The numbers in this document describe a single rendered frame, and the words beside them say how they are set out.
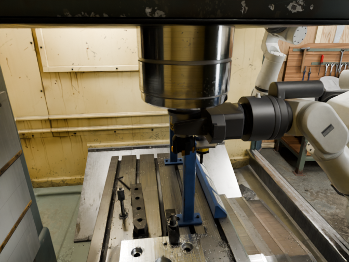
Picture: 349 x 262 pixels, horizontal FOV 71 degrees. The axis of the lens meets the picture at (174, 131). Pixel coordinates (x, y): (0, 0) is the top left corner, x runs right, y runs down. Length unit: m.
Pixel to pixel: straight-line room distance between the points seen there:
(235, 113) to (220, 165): 1.13
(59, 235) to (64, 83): 0.81
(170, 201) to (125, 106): 0.69
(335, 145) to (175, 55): 0.34
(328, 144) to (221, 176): 1.05
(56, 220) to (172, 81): 1.33
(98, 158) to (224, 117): 1.24
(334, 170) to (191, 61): 0.39
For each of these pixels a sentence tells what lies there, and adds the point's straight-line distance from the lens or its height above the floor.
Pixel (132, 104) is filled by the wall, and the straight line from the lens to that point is 1.49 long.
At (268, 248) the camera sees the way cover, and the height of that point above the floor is 0.76.
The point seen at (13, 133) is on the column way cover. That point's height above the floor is 1.30.
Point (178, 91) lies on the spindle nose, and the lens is 0.36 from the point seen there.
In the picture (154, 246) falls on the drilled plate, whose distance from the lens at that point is 0.77.
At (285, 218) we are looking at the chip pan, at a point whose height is 0.67.
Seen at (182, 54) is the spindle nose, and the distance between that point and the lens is 0.35.
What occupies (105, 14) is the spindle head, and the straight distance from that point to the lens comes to 0.31.
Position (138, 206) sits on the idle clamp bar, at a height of 0.96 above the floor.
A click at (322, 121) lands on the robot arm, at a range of 0.51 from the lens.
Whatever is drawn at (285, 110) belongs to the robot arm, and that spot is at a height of 1.42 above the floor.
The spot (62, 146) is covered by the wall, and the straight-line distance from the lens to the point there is 1.66.
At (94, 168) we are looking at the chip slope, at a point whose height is 0.80.
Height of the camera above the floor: 1.56
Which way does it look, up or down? 22 degrees down
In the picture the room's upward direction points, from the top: straight up
